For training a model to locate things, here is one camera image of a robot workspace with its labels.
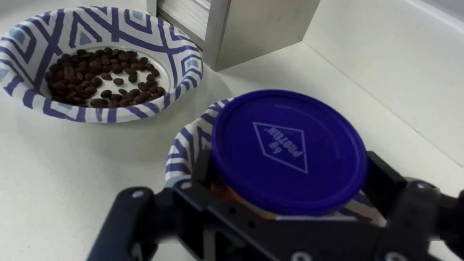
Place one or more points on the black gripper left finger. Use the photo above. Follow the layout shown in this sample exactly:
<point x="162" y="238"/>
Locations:
<point x="125" y="227"/>

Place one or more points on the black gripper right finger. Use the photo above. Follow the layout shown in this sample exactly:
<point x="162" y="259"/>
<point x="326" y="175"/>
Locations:
<point x="413" y="218"/>

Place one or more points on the empty blue patterned paper bowl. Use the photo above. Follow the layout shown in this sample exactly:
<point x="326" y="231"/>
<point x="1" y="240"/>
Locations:
<point x="181" y="154"/>

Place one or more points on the coffee beans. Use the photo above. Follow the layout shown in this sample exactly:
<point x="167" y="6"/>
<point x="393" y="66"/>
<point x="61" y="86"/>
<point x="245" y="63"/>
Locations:
<point x="101" y="77"/>

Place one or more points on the blue patterned bowl with beans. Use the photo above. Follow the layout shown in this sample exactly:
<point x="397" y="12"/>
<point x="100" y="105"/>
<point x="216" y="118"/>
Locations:
<point x="96" y="30"/>

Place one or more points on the metal napkin dispenser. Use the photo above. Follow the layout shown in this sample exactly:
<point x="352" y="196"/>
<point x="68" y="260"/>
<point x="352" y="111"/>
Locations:
<point x="255" y="30"/>

